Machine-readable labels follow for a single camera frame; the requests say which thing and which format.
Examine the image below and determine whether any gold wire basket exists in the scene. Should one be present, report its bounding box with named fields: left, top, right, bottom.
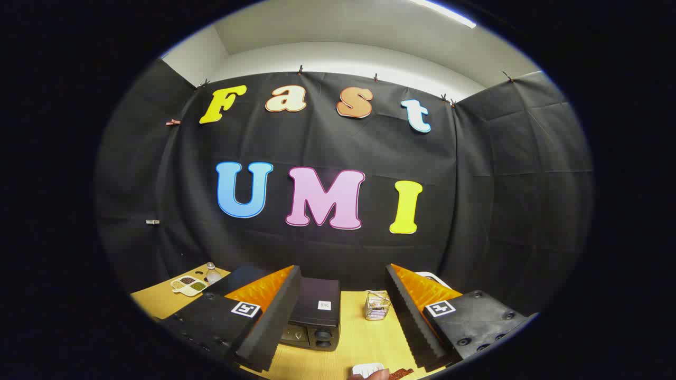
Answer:
left=364, top=290, right=392, bottom=321

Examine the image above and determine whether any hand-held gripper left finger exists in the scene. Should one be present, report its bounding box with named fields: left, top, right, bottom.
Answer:
left=158, top=265, right=303, bottom=373

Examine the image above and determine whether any divided cream condiment dish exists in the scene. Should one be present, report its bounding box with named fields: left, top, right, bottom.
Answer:
left=170, top=275, right=208, bottom=297

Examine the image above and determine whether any black toaster oven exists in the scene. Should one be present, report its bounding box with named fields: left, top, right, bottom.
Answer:
left=206, top=265, right=341, bottom=352

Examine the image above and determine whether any white bread toaster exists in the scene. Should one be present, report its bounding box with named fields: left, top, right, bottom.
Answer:
left=416, top=271, right=452, bottom=290

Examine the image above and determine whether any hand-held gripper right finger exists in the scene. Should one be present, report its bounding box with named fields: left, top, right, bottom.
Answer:
left=386, top=263, right=529, bottom=373

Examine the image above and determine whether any black backdrop cloth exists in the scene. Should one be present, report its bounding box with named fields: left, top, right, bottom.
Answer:
left=95, top=58, right=595, bottom=317

